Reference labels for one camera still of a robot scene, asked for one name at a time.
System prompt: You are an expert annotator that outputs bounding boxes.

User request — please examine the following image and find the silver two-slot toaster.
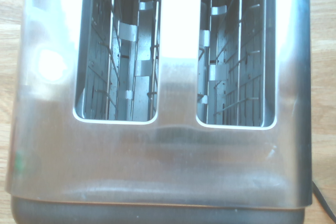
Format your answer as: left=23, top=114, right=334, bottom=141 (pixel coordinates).
left=5, top=0, right=313, bottom=224

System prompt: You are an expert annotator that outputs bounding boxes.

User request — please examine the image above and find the black toaster power cord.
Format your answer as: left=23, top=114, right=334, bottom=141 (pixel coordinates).
left=311, top=181, right=336, bottom=223

